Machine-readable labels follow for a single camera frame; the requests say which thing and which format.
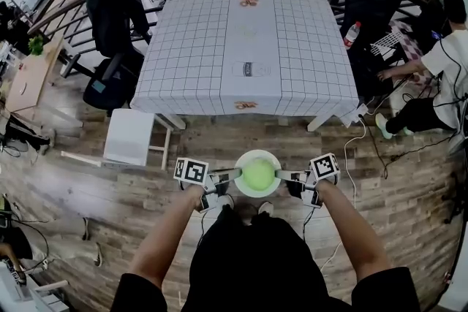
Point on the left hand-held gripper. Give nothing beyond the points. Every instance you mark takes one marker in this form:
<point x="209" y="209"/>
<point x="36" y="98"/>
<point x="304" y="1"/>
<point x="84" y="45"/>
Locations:
<point x="191" y="171"/>

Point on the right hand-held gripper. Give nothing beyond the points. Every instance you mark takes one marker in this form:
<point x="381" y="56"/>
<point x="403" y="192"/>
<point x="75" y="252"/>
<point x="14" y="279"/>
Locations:
<point x="324" y="166"/>

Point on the green round vegetable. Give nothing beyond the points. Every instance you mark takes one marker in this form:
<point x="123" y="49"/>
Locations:
<point x="258" y="174"/>

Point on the white bowl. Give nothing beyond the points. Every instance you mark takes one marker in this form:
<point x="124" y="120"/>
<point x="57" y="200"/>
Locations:
<point x="256" y="193"/>

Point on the person's left forearm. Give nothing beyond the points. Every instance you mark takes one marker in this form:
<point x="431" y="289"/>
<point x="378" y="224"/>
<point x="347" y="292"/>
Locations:
<point x="166" y="234"/>

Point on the person's right forearm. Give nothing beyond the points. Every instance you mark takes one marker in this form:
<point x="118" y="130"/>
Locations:
<point x="351" y="226"/>

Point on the person's left shoe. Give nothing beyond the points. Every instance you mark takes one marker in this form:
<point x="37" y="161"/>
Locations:
<point x="226" y="201"/>

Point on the person's shoe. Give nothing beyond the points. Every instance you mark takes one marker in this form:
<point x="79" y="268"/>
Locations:
<point x="226" y="201"/>
<point x="265" y="208"/>

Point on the person's right shoe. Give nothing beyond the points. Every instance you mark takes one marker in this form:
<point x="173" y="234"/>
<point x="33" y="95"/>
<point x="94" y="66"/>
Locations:
<point x="265" y="208"/>

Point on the person's black clothing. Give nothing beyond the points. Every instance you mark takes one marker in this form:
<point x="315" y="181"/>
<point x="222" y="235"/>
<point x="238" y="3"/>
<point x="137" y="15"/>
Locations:
<point x="252" y="266"/>

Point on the white power strip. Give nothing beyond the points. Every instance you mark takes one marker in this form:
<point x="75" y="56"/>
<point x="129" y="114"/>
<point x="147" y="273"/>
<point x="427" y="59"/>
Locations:
<point x="356" y="113"/>

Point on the white stool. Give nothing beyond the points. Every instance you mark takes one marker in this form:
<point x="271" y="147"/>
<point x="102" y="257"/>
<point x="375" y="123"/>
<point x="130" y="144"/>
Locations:
<point x="128" y="135"/>

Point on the cloth-covered white table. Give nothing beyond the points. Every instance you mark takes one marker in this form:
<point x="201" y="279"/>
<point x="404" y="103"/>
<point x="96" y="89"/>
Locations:
<point x="248" y="47"/>

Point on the white checked tablecloth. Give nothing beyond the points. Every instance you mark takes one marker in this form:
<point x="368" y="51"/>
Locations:
<point x="175" y="47"/>

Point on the black office chair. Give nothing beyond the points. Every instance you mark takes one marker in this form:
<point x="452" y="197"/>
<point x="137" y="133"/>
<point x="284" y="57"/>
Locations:
<point x="371" y="3"/>
<point x="109" y="84"/>

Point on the clear bottle with red cap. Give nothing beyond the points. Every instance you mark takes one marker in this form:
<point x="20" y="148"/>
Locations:
<point x="351" y="36"/>

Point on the pair of grey slippers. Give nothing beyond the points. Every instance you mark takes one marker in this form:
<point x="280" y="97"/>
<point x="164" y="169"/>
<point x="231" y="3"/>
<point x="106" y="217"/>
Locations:
<point x="93" y="244"/>

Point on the black jacket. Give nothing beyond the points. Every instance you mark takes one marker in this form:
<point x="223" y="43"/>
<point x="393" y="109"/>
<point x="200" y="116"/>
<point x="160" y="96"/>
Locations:
<point x="109" y="14"/>

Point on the light wooden desk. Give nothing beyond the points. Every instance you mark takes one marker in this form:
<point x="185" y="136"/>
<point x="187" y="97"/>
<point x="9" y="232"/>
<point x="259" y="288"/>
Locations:
<point x="31" y="80"/>

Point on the green potted plant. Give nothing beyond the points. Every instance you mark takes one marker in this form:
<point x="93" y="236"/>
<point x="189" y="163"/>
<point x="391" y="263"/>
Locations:
<point x="36" y="45"/>

